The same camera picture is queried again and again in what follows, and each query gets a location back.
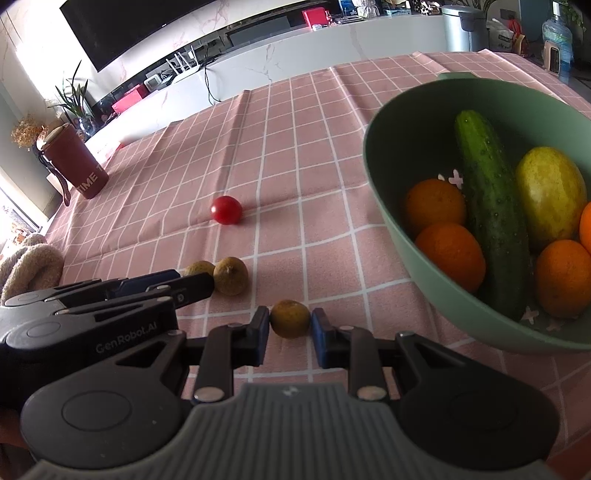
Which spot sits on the beige fuzzy cloth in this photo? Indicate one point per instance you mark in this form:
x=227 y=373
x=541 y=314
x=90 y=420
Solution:
x=32 y=267

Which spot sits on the green cucumber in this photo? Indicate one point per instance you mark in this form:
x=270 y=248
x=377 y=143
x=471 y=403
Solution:
x=494 y=212

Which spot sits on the small beige heater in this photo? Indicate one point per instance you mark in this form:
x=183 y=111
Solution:
x=551 y=57

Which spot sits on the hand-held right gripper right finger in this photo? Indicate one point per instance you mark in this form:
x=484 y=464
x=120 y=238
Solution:
x=322 y=339

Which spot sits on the trailing green vine plant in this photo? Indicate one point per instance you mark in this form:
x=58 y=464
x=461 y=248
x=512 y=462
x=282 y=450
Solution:
x=568 y=11

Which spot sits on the orange mandarin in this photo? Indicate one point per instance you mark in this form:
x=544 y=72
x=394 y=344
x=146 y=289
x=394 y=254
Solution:
x=563 y=279
x=434 y=206
x=587 y=230
x=452 y=256

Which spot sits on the blue water jug with pump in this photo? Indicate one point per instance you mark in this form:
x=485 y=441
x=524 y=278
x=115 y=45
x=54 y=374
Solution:
x=558 y=27

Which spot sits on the pink checkered tablecloth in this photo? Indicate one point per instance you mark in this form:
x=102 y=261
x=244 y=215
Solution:
x=300 y=161

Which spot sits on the silver pedal trash can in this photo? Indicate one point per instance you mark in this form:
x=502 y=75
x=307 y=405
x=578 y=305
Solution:
x=461 y=30

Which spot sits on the small brown longan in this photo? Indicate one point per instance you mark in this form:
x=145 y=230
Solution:
x=198 y=268

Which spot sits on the white plastic bag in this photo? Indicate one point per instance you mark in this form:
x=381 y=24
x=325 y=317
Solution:
x=501 y=34

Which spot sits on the red cherry tomato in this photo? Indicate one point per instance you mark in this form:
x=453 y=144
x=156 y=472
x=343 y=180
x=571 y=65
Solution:
x=226 y=210

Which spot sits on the wide red box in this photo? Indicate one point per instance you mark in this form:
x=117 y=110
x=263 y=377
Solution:
x=131 y=99

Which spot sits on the black flat television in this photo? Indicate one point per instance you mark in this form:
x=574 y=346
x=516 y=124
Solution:
x=129 y=27

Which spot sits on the white router with antennas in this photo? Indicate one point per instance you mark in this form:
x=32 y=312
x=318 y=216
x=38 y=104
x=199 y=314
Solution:
x=184 y=64

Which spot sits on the green potted orchid plant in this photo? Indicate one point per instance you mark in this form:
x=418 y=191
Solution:
x=74 y=101

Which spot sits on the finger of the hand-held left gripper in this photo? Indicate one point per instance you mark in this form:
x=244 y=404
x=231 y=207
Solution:
x=147 y=281
x=194 y=286

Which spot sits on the white marble tv console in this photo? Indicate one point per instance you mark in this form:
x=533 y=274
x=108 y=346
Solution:
x=323 y=46

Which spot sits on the green colander bowl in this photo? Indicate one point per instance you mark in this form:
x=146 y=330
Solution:
x=397 y=152

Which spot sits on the small white appliance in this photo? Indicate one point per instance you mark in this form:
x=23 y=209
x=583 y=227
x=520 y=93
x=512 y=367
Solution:
x=152 y=83

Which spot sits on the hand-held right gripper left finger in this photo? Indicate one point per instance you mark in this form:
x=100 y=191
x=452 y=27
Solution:
x=262 y=334

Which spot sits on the brown kiwi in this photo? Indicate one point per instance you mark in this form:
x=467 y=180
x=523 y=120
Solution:
x=231 y=276
x=290 y=319

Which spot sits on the yellow-green mango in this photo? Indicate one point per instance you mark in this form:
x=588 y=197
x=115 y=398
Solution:
x=551 y=198

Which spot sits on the small red box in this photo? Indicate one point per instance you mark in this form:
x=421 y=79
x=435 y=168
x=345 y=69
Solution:
x=316 y=18

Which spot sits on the white ribbed pot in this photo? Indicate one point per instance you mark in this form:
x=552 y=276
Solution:
x=364 y=8

